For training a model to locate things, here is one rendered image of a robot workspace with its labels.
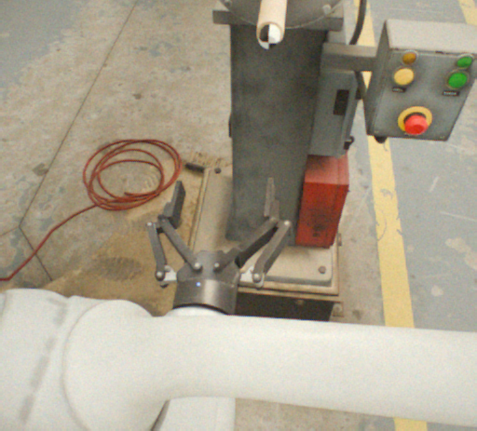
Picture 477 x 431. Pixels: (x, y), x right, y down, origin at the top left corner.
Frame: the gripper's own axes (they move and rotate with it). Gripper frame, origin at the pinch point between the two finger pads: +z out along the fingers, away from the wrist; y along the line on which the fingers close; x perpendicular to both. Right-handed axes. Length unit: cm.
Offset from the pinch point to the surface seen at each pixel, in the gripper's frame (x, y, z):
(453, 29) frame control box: 3.7, 36.7, 33.3
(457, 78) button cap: -0.9, 36.9, 25.3
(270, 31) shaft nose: 22.4, 8.9, 4.5
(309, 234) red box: -67, 9, 41
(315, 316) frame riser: -97, 10, 29
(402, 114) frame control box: -8.6, 28.5, 25.6
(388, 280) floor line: -110, 36, 50
